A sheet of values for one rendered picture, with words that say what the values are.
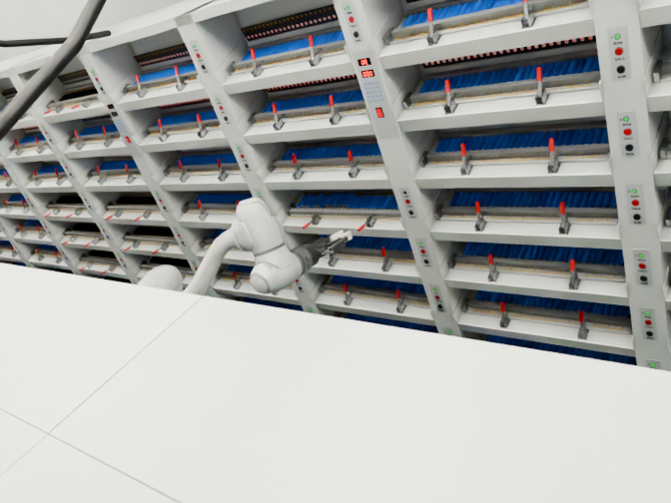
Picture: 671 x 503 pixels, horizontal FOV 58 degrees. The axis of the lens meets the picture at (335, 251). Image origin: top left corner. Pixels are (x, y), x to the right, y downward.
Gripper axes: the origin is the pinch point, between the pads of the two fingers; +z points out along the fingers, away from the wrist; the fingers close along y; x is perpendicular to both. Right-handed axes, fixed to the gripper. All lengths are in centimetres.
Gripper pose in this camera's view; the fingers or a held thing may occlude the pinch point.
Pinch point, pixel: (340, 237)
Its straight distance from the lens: 210.4
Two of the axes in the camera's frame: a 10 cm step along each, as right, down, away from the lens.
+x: -1.8, -9.4, -3.0
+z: 6.1, -3.5, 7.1
